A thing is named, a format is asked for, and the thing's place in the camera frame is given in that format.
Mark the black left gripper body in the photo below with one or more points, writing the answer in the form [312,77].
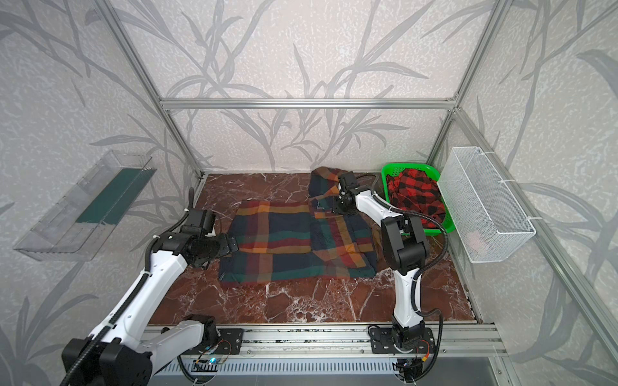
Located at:
[224,245]

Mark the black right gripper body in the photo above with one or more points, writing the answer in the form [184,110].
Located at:
[344,203]

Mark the multicolour plaid shirt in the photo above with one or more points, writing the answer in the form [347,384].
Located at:
[284,241]

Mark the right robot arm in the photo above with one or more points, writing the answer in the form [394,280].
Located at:
[405,249]

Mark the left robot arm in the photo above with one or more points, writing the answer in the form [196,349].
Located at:
[114,353]

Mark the red black plaid shirt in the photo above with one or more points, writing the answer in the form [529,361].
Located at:
[414,191]

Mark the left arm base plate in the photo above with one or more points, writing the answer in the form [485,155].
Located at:
[230,342]

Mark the aluminium front rail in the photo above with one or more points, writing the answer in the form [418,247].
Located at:
[351,340]

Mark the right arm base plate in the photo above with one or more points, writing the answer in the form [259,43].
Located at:
[382,342]

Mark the white wire mesh basket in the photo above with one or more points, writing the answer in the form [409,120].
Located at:
[489,220]

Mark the clear plastic wall bin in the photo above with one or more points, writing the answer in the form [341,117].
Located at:
[76,228]

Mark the aluminium frame bars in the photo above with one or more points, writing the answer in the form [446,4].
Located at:
[581,291]

